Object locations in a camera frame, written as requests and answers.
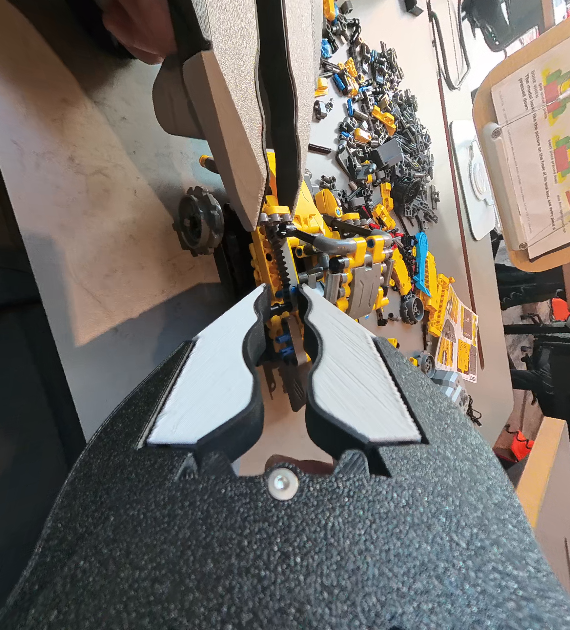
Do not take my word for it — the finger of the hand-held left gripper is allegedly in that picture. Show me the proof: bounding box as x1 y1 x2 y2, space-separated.
152 0 272 232
256 0 325 217

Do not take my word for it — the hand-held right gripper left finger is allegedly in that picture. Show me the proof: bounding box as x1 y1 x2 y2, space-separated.
145 283 272 461

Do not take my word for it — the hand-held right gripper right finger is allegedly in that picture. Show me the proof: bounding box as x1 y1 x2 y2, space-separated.
297 284 428 475

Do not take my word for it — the yellow toy brick vehicle model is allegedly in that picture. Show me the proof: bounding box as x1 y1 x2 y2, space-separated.
173 153 404 414

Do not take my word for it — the person's left hand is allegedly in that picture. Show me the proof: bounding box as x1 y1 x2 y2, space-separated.
103 0 177 65

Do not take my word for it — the grey brick battery box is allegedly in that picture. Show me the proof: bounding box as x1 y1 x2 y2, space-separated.
430 369 468 409

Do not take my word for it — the black toy wheel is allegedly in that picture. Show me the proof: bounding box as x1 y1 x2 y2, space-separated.
399 293 424 326

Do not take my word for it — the yellow printed sticker sheet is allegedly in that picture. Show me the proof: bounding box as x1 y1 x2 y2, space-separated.
435 285 480 382

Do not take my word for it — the pile of loose brick parts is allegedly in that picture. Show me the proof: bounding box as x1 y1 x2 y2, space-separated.
315 0 443 232

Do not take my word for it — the long yellow brick beam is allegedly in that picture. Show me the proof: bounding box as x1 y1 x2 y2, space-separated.
391 246 415 296

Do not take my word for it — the blue curved brick piece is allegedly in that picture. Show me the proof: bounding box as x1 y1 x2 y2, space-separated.
410 231 433 298

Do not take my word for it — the white flat device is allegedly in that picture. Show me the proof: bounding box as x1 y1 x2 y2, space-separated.
450 120 499 242

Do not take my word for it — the wooden board with instruction sheet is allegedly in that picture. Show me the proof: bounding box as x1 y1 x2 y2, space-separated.
472 10 570 274

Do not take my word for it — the yellow brick frame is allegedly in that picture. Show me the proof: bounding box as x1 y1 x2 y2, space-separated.
427 273 455 338

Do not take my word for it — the black cable loop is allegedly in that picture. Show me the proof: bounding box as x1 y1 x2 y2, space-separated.
425 0 472 92

